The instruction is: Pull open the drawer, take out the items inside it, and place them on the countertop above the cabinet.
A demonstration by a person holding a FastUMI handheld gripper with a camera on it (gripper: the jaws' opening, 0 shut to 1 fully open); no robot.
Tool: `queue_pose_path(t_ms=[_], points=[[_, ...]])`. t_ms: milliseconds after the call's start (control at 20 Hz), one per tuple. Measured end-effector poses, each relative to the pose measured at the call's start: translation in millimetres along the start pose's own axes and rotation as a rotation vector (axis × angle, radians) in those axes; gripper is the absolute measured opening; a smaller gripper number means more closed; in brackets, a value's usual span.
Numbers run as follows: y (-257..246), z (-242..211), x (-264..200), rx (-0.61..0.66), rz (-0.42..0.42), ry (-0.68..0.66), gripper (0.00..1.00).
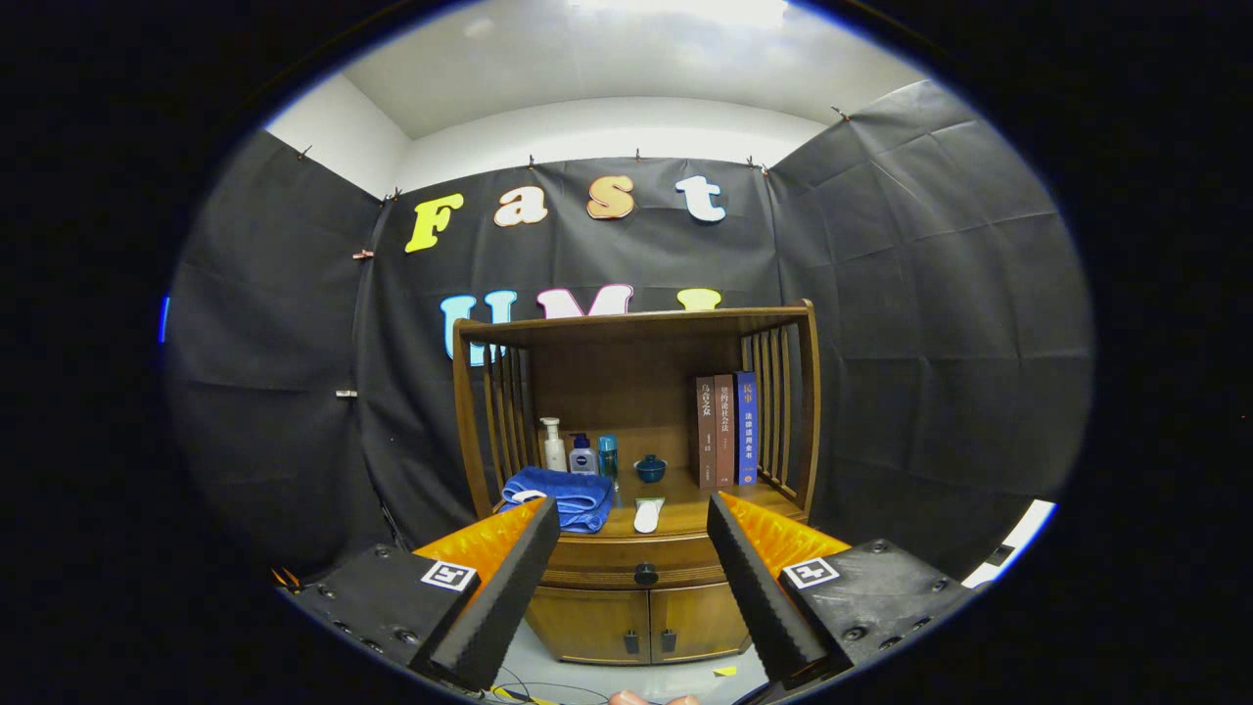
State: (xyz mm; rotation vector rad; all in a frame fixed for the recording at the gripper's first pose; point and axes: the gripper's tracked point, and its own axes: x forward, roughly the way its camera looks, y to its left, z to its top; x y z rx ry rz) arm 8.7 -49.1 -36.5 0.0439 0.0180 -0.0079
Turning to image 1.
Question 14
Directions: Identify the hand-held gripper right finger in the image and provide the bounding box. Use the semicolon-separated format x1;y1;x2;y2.
707;492;985;686

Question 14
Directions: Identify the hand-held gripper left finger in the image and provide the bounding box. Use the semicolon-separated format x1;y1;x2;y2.
274;494;562;694

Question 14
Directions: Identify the wooden drawer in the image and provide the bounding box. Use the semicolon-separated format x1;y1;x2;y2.
541;534;727;590

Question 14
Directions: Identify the wooden cabinet door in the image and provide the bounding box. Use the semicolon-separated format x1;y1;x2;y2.
648;583;753;662
524;586;655;665

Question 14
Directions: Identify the wooden countertop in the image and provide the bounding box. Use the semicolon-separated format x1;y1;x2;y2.
553;480;792;540

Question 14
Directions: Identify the wooden cabinet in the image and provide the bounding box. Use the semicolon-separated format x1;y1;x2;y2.
452;300;821;667

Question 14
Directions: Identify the blue folded towel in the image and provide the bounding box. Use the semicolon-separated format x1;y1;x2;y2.
501;466;615;535

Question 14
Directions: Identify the blue book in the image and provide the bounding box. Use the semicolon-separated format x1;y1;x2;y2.
734;371;760;487

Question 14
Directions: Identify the reddish brown book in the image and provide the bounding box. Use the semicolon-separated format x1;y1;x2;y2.
714;374;737;489

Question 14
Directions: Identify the dark brown book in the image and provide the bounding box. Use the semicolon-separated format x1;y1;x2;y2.
696;376;718;491

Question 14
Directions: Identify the black backdrop cloth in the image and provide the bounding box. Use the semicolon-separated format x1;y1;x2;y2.
164;78;1092;584

